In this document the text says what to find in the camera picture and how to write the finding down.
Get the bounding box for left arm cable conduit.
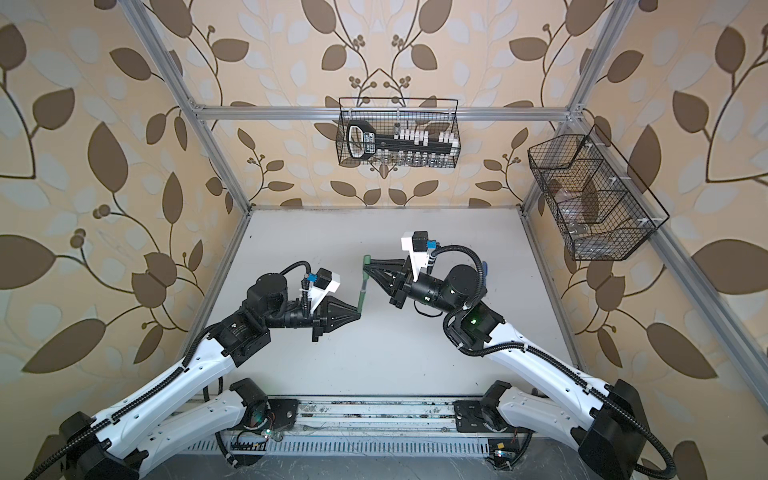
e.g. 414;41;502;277
23;260;313;480

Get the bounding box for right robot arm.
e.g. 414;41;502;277
363;245;676;479

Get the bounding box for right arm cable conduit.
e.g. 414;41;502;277
431;244;678;480

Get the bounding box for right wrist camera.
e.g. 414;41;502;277
401;230;438;282

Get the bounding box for aluminium rear crossbar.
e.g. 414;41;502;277
194;106;570;122

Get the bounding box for side wire basket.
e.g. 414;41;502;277
527;125;670;261

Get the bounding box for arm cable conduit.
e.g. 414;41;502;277
23;260;313;480
431;244;678;480

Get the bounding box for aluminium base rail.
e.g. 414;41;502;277
269;395;492;438

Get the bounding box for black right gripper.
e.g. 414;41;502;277
368;260;462;320

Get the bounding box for aluminium frame post right rear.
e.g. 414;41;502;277
520;0;637;214

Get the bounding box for aluminium frame post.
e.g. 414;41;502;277
118;0;251;216
520;0;637;214

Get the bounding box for aluminium frame post left rear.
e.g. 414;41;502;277
118;0;251;216

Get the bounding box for rear wire basket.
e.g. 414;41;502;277
335;95;462;169

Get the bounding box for black tool in basket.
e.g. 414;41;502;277
341;120;461;160

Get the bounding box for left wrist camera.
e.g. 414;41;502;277
307;268;341;313

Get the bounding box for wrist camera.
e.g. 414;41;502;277
401;230;438;282
307;268;341;313

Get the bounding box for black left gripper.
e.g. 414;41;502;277
260;295;360;343

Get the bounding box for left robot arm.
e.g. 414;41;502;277
53;269;361;479

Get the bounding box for green pen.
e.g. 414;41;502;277
357;275;369;314

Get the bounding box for green pen cap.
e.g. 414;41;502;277
363;254;371;281

